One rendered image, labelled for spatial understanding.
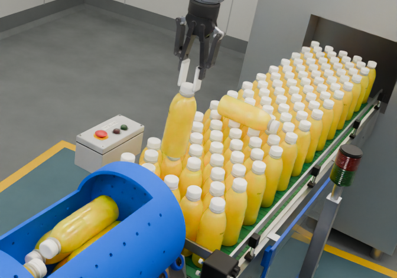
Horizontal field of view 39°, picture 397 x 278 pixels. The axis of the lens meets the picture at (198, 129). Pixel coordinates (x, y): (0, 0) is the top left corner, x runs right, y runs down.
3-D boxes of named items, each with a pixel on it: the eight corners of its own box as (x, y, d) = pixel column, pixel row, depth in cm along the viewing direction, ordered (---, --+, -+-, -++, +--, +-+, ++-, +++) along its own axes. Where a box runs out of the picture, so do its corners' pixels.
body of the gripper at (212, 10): (182, -4, 134) (176, 32, 138) (212, 6, 131) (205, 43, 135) (198, -9, 140) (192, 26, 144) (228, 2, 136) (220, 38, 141)
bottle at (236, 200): (218, 247, 161) (232, 195, 152) (210, 231, 167) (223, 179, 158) (241, 245, 163) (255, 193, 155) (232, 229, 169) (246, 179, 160)
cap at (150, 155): (152, 163, 159) (153, 158, 158) (141, 158, 160) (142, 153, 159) (160, 159, 162) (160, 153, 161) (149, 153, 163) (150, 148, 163)
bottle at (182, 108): (182, 144, 159) (197, 86, 151) (188, 159, 154) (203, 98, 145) (158, 143, 157) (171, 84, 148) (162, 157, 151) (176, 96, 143)
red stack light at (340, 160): (331, 164, 151) (335, 152, 149) (338, 156, 156) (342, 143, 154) (354, 174, 149) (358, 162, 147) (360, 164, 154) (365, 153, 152)
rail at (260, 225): (223, 267, 147) (225, 258, 146) (379, 94, 274) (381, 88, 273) (226, 268, 147) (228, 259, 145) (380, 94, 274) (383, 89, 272)
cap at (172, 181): (162, 179, 153) (163, 174, 152) (176, 180, 154) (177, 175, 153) (164, 188, 149) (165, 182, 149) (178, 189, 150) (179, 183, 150)
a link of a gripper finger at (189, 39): (195, 23, 137) (191, 20, 137) (180, 62, 143) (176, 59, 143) (204, 20, 140) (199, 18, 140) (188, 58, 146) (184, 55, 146)
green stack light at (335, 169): (325, 179, 153) (331, 164, 151) (333, 170, 159) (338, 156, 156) (348, 189, 151) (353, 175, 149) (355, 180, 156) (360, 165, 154)
